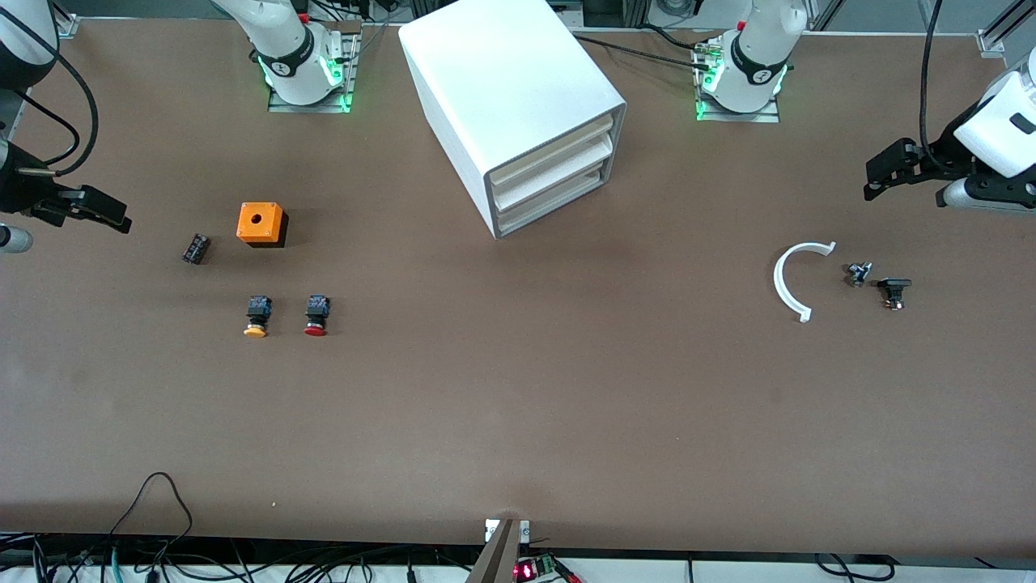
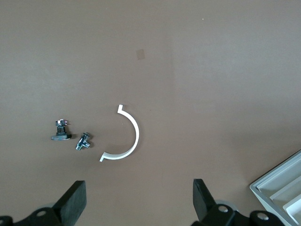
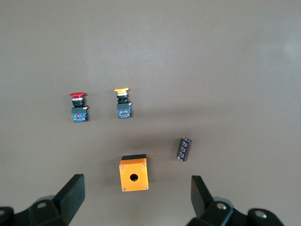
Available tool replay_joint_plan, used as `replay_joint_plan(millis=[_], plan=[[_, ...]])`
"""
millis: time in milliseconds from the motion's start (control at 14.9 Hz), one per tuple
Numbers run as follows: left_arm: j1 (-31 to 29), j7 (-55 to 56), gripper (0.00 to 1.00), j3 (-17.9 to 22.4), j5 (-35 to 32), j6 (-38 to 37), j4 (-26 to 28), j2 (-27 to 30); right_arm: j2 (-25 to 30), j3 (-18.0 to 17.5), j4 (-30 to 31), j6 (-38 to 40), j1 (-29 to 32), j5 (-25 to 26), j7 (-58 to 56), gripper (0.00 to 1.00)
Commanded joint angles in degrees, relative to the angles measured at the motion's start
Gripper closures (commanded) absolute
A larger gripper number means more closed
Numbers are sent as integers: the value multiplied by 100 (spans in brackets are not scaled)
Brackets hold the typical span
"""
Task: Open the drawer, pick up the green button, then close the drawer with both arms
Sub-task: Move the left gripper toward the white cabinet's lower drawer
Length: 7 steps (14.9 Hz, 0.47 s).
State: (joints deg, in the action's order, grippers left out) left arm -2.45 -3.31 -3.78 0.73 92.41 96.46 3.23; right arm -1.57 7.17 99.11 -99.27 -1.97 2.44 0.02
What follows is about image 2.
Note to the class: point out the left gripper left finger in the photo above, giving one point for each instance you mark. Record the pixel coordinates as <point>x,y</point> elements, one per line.
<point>70,202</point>

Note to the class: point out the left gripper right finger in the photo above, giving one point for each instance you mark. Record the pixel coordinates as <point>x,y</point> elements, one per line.
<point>202,200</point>

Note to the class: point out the white drawer cabinet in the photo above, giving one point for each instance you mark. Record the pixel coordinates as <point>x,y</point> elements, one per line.
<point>255,188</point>

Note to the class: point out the white middle cabinet drawer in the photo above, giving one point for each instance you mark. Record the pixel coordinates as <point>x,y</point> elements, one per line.
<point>291,190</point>

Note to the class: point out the white highest cabinet drawer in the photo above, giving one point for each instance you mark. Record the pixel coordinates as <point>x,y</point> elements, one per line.
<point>296,207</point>

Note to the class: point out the small metal pipe fitting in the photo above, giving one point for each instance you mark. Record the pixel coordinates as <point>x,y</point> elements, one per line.
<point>82,141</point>

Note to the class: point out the tan tape patch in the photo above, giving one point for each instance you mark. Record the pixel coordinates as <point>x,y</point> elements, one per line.
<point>140,54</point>

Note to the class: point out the black flat-head switch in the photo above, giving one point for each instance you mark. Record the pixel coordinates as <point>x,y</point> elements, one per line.
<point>60,136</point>

